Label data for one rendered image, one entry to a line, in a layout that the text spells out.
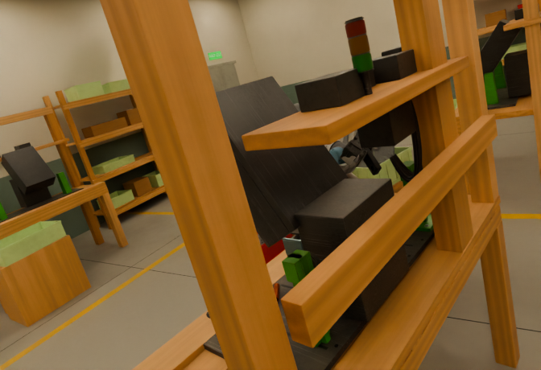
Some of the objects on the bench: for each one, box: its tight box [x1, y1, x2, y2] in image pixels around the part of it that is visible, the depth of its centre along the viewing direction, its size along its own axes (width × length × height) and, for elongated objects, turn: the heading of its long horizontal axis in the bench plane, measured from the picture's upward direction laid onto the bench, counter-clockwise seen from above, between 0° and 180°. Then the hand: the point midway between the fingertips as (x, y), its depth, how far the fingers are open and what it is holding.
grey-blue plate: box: [282, 237, 304, 257], centre depth 149 cm, size 10×2×14 cm, turn 94°
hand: (347, 174), depth 146 cm, fingers closed on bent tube, 3 cm apart
